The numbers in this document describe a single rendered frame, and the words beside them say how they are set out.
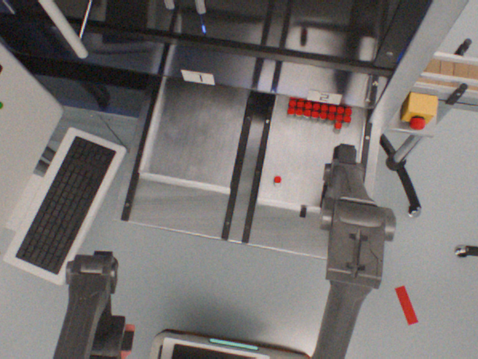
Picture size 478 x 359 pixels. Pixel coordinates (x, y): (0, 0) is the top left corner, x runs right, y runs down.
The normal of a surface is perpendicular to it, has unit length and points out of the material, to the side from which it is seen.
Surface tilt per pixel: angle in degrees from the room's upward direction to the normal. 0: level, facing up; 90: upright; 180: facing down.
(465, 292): 0
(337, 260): 15
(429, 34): 90
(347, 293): 53
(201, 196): 0
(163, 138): 0
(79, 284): 41
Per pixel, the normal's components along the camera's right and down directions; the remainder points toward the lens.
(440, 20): -0.19, 0.95
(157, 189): -0.05, -0.25
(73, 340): 0.11, -0.81
